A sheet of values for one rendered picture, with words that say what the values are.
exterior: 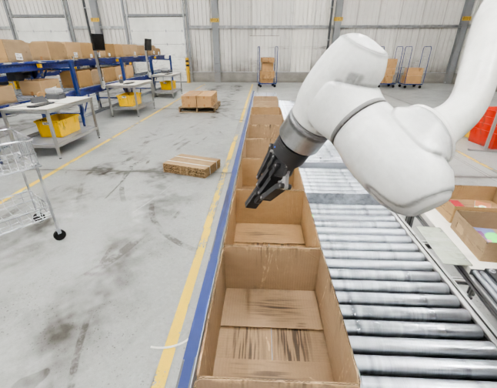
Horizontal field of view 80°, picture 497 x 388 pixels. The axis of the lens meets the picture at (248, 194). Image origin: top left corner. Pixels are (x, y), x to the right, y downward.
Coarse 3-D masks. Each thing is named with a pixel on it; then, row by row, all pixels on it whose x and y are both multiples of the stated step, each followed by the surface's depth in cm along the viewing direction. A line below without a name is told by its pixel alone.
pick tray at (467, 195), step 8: (456, 192) 176; (464, 192) 176; (472, 192) 175; (480, 192) 175; (488, 192) 174; (496, 192) 173; (464, 200) 176; (472, 200) 176; (480, 200) 176; (488, 200) 176; (496, 200) 173; (440, 208) 164; (448, 208) 156; (456, 208) 151; (464, 208) 151; (472, 208) 150; (480, 208) 150; (488, 208) 149; (496, 208) 149; (448, 216) 156
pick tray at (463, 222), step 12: (456, 216) 146; (468, 216) 148; (480, 216) 147; (492, 216) 146; (456, 228) 146; (468, 228) 136; (492, 228) 148; (468, 240) 136; (480, 240) 127; (480, 252) 127; (492, 252) 124
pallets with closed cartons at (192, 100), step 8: (184, 96) 803; (192, 96) 802; (200, 96) 802; (208, 96) 800; (216, 96) 896; (184, 104) 812; (192, 104) 811; (200, 104) 811; (208, 104) 809; (216, 104) 860; (208, 112) 816
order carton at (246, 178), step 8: (248, 160) 158; (256, 160) 158; (240, 168) 148; (248, 168) 160; (256, 168) 159; (296, 168) 150; (240, 176) 149; (248, 176) 162; (296, 176) 149; (240, 184) 150; (248, 184) 164; (296, 184) 148
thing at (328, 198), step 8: (312, 192) 175; (320, 192) 174; (328, 192) 174; (336, 192) 174; (312, 200) 177; (320, 200) 177; (328, 200) 176; (336, 200) 176; (344, 200) 176; (352, 200) 176; (360, 200) 175; (368, 200) 175
